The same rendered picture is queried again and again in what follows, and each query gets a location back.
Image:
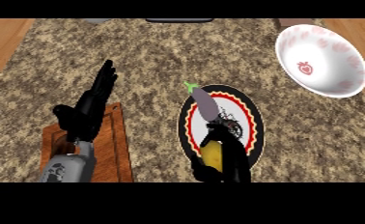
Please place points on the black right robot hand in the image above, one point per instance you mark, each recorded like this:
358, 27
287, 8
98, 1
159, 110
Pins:
233, 157

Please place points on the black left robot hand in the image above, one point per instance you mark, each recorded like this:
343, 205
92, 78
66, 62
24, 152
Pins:
91, 105

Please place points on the yellow lemon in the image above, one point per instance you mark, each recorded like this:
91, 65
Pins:
212, 154

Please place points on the black red white patterned plate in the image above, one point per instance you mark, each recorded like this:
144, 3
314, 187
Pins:
250, 121

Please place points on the white bowl with red print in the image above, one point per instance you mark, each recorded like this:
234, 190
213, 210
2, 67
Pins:
323, 63

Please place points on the brown wooden cutting board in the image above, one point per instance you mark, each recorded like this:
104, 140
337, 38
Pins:
111, 147

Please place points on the grey eggplant with green stem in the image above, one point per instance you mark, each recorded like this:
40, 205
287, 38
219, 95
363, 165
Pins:
206, 103

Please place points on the grey rounded object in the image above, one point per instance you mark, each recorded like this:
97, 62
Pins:
98, 20

